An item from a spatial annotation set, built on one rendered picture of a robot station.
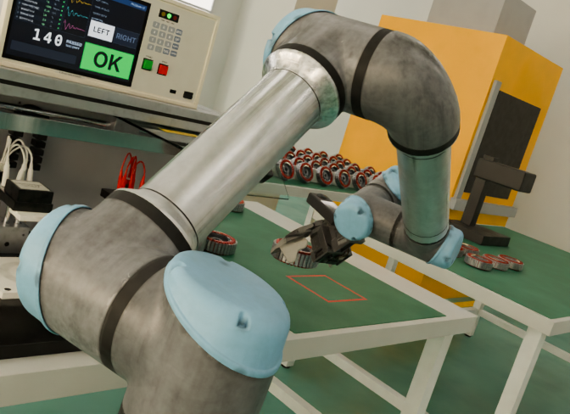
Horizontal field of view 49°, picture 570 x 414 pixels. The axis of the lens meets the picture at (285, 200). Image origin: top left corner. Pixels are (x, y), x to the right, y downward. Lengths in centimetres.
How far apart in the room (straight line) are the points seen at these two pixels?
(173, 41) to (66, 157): 34
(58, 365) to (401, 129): 59
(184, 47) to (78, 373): 70
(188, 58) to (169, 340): 94
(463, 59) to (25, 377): 409
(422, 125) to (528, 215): 554
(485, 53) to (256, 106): 396
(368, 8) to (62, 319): 733
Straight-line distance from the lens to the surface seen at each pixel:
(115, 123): 135
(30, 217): 118
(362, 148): 503
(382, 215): 111
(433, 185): 92
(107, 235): 59
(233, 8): 938
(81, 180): 146
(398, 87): 76
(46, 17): 123
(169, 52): 135
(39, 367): 98
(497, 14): 497
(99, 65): 128
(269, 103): 72
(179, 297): 50
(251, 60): 535
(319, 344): 135
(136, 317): 53
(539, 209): 628
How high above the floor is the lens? 123
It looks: 10 degrees down
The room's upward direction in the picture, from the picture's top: 17 degrees clockwise
